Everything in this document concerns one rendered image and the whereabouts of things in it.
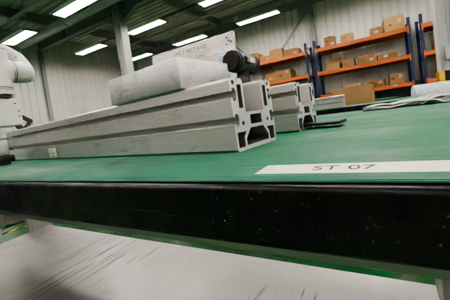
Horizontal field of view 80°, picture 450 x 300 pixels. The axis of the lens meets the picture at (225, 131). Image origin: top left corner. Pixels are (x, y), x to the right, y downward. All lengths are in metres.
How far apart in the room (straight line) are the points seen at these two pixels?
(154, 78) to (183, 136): 0.09
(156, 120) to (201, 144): 0.09
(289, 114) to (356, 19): 10.89
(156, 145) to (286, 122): 0.22
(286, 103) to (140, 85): 0.24
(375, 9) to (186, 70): 11.04
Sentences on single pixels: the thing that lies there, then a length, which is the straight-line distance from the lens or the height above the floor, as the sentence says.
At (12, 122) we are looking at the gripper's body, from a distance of 1.19.
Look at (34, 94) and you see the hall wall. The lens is 13.34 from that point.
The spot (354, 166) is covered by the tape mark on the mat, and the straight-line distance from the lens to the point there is 0.19.
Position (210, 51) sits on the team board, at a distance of 3.94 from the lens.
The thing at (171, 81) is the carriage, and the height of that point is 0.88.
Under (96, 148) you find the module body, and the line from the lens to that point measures 0.54.
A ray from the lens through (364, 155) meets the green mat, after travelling 0.22.
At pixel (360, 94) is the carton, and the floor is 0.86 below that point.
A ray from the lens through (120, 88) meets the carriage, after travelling 0.45.
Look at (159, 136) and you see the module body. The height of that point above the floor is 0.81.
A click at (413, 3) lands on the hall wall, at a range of 11.36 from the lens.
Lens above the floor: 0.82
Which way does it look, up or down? 3 degrees down
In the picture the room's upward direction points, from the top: 8 degrees counter-clockwise
